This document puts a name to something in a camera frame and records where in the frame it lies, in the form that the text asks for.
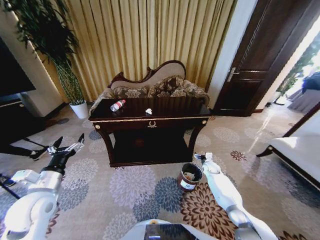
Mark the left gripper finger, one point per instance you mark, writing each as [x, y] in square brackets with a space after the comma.
[76, 146]
[55, 145]

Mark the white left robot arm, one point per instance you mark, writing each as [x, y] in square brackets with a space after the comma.
[37, 200]

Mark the clear plastic bottle red label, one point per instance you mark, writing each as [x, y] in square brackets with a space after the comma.
[118, 105]

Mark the black flat television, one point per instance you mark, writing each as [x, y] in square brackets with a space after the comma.
[12, 72]

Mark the large brown patterned cushion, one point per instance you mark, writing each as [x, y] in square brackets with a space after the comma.
[166, 87]

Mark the white plant pot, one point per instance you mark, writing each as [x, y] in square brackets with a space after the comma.
[80, 110]

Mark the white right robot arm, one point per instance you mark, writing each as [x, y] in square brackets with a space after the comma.
[222, 185]

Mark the dark brown wooden door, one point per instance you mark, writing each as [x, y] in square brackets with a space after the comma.
[250, 87]

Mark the dark television cabinet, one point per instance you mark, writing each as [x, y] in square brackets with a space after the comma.
[15, 125]

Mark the black shoe white sole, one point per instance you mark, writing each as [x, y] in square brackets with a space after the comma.
[38, 155]

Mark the tall green bamboo plant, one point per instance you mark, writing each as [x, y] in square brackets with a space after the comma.
[67, 82]

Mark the small brown patterned cushion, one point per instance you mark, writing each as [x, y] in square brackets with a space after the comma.
[131, 92]

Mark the white robot front shell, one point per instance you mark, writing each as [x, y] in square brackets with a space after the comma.
[140, 230]

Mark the dark wooden console table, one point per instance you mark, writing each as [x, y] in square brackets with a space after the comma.
[150, 145]

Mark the dark brown trash bin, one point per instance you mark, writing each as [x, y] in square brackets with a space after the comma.
[187, 183]

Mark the beige chaise sofa dark frame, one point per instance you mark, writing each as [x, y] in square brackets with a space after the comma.
[160, 72]

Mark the white crumpled paper ball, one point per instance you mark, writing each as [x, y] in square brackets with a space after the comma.
[149, 111]

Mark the white upholstered seat dark frame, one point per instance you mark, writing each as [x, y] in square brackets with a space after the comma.
[300, 150]

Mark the dark round floor disc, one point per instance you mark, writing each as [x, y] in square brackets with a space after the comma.
[63, 121]

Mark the pale crumpled waste paper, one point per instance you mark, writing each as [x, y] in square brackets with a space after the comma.
[190, 175]

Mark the gold pleated curtain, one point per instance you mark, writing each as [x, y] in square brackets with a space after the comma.
[150, 37]

